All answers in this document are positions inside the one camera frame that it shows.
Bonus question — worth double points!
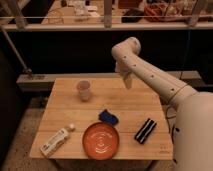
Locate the red object on shelf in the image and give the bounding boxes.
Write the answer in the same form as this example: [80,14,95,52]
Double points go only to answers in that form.
[144,3,181,22]

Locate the white plastic bottle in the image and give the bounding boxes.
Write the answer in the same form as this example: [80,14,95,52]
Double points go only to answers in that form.
[40,124,75,157]

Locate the blue crumpled cloth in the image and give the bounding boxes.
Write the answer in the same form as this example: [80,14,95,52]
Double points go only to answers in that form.
[98,109,119,125]

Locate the metal frame rail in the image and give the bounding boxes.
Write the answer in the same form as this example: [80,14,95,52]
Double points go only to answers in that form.
[0,0,213,31]

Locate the translucent plastic cup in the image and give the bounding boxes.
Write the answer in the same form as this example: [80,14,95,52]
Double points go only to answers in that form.
[76,80,91,101]

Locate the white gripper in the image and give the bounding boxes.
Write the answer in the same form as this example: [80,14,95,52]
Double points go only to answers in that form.
[115,61,132,89]

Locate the black floor cable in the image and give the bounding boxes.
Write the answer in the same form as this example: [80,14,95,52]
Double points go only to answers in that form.
[164,104,178,134]

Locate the orange bowl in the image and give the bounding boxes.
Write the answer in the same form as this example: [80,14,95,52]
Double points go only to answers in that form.
[82,122,120,160]

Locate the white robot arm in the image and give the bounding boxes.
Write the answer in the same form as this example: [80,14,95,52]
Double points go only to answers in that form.
[111,37,213,171]

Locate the black white striped block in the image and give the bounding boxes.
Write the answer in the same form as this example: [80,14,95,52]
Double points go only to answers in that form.
[134,118,157,144]

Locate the grey wall ledge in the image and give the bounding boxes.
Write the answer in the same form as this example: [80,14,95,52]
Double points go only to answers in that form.
[16,71,213,92]

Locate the black object on shelf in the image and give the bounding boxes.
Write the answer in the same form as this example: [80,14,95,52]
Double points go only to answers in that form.
[121,9,144,23]

